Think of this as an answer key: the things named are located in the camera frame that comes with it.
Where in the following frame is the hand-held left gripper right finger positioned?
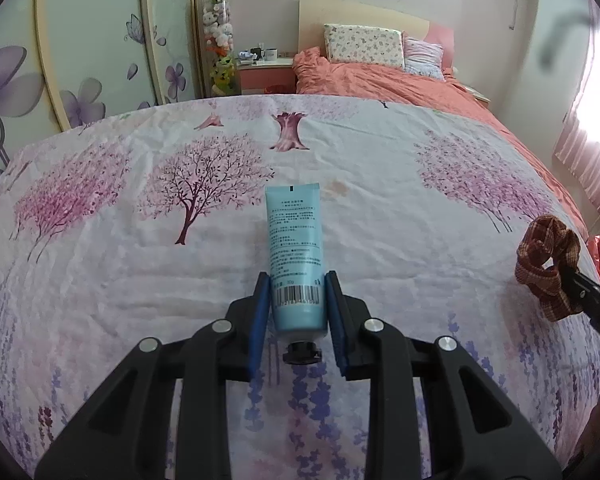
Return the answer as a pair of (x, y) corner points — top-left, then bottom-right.
(324, 270), (563, 480)

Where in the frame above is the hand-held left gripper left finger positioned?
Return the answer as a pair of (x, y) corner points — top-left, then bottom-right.
(34, 271), (271, 480)

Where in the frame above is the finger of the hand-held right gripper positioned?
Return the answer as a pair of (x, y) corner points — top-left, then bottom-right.
(560, 265), (600, 351)

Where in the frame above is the brown plaid scrunchie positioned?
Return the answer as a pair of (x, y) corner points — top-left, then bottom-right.
(514, 215), (583, 322)

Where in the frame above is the light blue cream tube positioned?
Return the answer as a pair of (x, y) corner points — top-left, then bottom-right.
(265, 183), (329, 365)

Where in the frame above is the tree print blanket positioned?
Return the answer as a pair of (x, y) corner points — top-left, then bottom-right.
(0, 94), (600, 480)

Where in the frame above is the pink curtain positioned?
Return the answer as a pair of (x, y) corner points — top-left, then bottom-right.
(552, 0), (600, 216)

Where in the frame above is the pink nightstand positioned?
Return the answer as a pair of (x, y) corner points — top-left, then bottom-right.
(236, 57), (297, 96)

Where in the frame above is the orange duvet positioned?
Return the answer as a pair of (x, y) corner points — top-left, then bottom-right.
(292, 46), (588, 241)

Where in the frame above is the green plush toy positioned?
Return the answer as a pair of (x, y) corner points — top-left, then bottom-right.
(210, 55), (241, 97)

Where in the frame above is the floral pillow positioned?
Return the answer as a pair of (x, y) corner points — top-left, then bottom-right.
(323, 23), (406, 67)

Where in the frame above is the pink striped pillow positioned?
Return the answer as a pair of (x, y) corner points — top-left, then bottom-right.
(402, 31), (446, 81)

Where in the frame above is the clear tube of plush toys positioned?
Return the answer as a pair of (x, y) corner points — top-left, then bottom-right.
(200, 0), (237, 63)

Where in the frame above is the beige pink headboard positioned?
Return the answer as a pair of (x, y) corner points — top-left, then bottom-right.
(298, 0), (456, 68)

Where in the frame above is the flower print wardrobe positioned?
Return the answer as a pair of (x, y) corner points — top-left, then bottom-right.
(0, 0), (203, 186)

